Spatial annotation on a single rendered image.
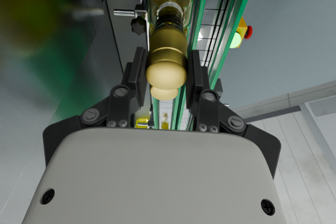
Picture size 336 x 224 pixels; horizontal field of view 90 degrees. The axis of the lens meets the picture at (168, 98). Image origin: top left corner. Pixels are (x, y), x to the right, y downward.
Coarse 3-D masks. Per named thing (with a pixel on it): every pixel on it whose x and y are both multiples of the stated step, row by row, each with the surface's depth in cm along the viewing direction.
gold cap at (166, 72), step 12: (156, 36) 14; (168, 36) 14; (180, 36) 14; (156, 48) 13; (168, 48) 13; (180, 48) 13; (156, 60) 12; (168, 60) 12; (180, 60) 12; (156, 72) 13; (168, 72) 13; (180, 72) 13; (156, 84) 14; (168, 84) 14; (180, 84) 14
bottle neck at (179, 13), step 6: (162, 6) 18; (168, 6) 18; (174, 6) 18; (162, 12) 17; (168, 12) 17; (174, 12) 17; (180, 12) 18; (156, 18) 18; (162, 18) 16; (168, 18) 16; (174, 18) 16; (180, 18) 17; (156, 24) 17; (162, 24) 16; (168, 24) 15; (174, 24) 16; (180, 24) 17
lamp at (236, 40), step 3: (237, 33) 49; (234, 36) 48; (237, 36) 48; (234, 39) 48; (237, 39) 48; (240, 39) 49; (231, 42) 49; (234, 42) 49; (237, 42) 49; (231, 45) 50; (234, 45) 50; (237, 45) 50
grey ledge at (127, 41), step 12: (108, 0) 39; (120, 0) 39; (132, 0) 38; (120, 24) 43; (120, 36) 46; (132, 36) 46; (144, 36) 46; (120, 48) 49; (132, 48) 49; (144, 48) 49; (120, 60) 53; (132, 60) 52; (144, 108) 73
